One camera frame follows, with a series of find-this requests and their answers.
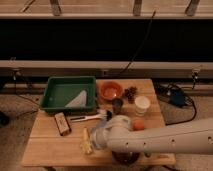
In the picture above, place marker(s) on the yellow banana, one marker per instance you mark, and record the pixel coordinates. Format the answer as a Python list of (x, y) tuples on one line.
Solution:
[(85, 144)]

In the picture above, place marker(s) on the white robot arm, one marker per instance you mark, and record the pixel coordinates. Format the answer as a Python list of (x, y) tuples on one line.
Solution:
[(195, 137)]

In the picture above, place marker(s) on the dark metal cup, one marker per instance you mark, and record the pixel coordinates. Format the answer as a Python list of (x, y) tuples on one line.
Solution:
[(117, 104)]

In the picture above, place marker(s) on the white paper cup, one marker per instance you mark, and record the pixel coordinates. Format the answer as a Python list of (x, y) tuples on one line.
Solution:
[(142, 104)]

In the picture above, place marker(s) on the orange bowl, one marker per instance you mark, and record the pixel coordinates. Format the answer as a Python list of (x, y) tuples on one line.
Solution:
[(109, 90)]

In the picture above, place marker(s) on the dark grape bunch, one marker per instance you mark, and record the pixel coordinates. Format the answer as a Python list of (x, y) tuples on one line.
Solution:
[(130, 93)]

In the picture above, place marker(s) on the white dish brush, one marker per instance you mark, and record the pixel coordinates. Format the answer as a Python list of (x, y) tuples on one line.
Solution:
[(101, 114)]

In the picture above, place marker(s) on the grey cloth in tray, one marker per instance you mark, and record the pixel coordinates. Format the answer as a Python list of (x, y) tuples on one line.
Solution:
[(79, 101)]

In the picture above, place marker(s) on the blue sponge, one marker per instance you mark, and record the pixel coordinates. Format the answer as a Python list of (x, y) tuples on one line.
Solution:
[(99, 125)]

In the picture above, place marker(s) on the green plastic tray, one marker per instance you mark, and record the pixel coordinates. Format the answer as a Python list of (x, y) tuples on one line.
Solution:
[(60, 91)]

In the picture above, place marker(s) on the orange fruit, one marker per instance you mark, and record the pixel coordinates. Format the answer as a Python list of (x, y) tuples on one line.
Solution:
[(138, 125)]

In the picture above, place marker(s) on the brown rectangular box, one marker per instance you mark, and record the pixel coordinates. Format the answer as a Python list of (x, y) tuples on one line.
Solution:
[(62, 124)]

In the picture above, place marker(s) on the wooden table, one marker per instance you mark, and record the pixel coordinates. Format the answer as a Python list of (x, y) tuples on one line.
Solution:
[(47, 148)]

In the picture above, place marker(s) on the dark red bowl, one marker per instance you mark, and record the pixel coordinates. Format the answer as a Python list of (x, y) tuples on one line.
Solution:
[(125, 158)]

